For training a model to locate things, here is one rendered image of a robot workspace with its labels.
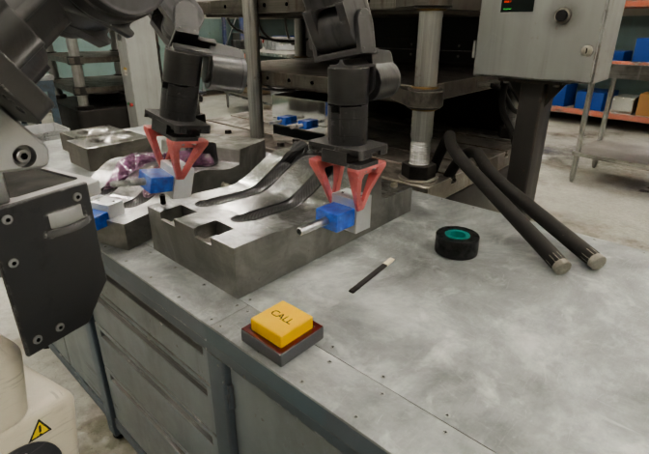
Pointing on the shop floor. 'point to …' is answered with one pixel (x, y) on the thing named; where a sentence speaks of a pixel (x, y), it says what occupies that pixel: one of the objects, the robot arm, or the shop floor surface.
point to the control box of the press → (546, 42)
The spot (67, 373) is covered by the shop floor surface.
